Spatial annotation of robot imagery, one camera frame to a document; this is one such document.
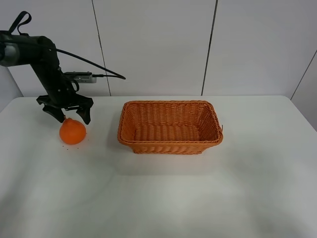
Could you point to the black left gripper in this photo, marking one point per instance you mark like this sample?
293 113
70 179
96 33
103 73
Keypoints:
62 93

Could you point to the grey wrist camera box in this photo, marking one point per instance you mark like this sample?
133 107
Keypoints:
81 77

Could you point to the orange with stem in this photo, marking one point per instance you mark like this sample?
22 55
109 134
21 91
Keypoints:
72 131

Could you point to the orange wicker basket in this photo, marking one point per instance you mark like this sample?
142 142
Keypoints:
169 127

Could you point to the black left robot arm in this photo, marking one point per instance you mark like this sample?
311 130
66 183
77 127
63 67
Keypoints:
40 53

